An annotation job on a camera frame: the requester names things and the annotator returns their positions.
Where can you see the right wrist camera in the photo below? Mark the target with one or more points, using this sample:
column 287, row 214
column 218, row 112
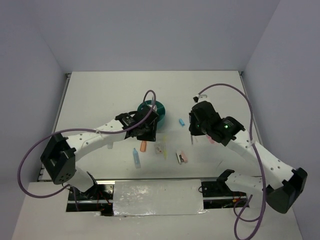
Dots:
column 201, row 98

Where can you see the teal round organizer container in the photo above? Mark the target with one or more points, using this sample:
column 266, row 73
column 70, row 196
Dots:
column 160, row 109

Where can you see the white staples box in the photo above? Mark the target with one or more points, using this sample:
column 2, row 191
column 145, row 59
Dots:
column 159, row 148

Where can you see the orange transparent cap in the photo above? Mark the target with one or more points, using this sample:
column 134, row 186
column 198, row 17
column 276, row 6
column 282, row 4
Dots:
column 143, row 146

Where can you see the pink white stapler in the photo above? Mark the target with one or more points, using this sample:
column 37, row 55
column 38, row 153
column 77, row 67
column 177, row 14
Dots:
column 181, row 157

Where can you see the blue cap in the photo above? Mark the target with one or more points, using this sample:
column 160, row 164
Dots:
column 181, row 122

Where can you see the pink highlighter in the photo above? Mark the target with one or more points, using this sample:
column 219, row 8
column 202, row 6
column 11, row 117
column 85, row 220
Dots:
column 210, row 139

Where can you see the yellow pen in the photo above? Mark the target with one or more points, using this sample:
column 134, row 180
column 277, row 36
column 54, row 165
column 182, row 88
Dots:
column 164, row 147

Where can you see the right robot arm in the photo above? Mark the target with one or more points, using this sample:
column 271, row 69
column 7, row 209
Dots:
column 284, row 184

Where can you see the blue highlighter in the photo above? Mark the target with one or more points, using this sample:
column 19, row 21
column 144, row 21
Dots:
column 136, row 159

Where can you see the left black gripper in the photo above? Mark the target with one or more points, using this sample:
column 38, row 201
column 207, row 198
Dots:
column 151, row 137

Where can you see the foil covered base plate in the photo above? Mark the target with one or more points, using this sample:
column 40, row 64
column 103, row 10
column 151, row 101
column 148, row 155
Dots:
column 157, row 198

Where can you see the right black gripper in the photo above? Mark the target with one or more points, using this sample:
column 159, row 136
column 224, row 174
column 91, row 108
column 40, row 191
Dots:
column 193, row 130

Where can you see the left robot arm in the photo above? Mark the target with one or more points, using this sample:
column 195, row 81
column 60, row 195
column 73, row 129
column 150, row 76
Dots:
column 62, row 152

